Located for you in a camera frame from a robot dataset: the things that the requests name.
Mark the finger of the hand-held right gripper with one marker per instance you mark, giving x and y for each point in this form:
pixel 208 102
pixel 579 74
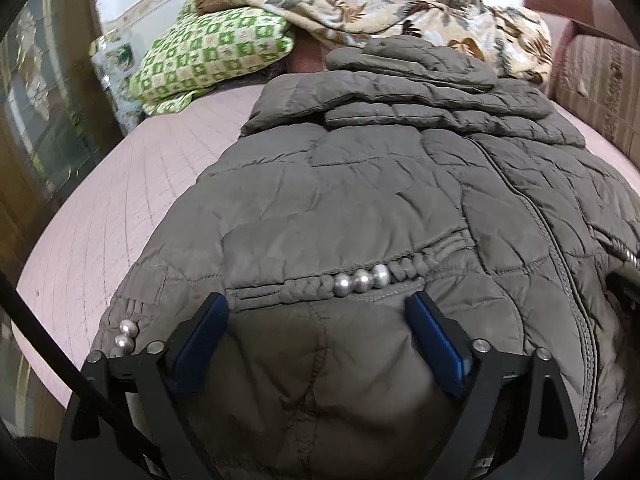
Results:
pixel 625 290

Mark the floral plastic bag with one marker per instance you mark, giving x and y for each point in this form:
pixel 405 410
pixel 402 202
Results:
pixel 107 60

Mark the green checkered pillow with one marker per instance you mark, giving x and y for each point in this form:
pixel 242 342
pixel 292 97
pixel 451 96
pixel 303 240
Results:
pixel 210 55

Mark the wooden door with glass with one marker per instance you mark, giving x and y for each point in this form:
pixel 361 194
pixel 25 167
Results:
pixel 40 110

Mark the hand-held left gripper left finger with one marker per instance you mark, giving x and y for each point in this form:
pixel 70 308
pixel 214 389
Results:
pixel 197 345

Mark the pink pillow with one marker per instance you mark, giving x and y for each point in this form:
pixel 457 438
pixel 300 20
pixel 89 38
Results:
pixel 305 57

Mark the grey-brown hooded puffer jacket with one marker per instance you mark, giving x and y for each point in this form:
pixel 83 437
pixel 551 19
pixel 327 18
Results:
pixel 350 185

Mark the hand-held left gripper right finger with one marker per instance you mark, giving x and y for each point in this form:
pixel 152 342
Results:
pixel 440 345

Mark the leaf print blanket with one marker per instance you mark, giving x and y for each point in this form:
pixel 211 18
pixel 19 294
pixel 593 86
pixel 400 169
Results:
pixel 360 10

